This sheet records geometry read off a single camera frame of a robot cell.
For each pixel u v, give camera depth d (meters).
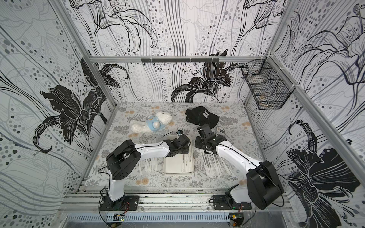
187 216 0.76
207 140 0.64
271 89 0.84
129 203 0.73
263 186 0.41
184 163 0.86
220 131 0.98
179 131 0.84
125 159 0.53
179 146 0.71
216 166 0.84
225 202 0.71
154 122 0.94
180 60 0.91
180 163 0.86
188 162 0.88
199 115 1.02
